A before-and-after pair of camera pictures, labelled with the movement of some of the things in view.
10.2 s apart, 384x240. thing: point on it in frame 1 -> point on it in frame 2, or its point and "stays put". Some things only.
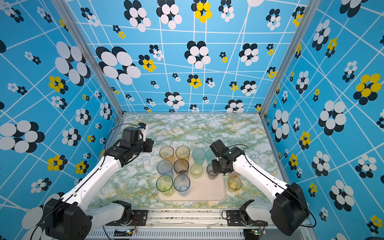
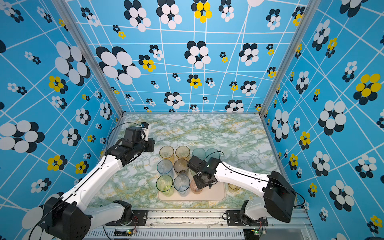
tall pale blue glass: [182, 185] stays put
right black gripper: [216, 170] -> [199, 185]
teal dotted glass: [210, 156] stays put
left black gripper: [149, 143] stays put
